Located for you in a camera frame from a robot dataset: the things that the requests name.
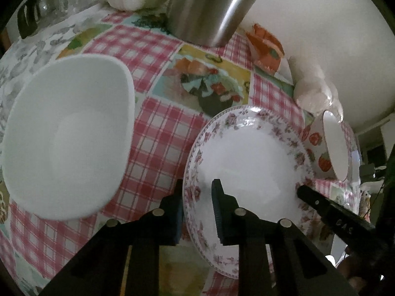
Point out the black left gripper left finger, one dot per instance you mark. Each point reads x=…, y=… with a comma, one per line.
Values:
x=133, y=268

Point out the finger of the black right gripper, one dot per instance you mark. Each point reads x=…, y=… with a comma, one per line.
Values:
x=348, y=226

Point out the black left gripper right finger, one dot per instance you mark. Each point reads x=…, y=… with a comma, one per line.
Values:
x=237, y=226

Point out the floral rimmed white plate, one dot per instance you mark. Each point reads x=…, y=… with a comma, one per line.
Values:
x=259, y=160

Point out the white bowl with vegetable print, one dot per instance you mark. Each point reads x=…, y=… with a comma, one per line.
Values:
x=326, y=146

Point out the white square bowl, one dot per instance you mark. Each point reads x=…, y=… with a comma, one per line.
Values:
x=68, y=136

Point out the white buns in plastic bag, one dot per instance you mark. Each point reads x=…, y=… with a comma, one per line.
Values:
x=313, y=91

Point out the checkered patchwork tablecloth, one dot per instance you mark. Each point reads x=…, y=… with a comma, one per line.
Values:
x=33, y=250

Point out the orange printed napkin pack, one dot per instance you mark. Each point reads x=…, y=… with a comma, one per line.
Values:
x=266, y=50

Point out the stainless steel thermos jug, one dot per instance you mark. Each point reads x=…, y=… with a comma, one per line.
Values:
x=209, y=23

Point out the glass jars with black tray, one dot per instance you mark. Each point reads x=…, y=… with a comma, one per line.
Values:
x=35, y=15

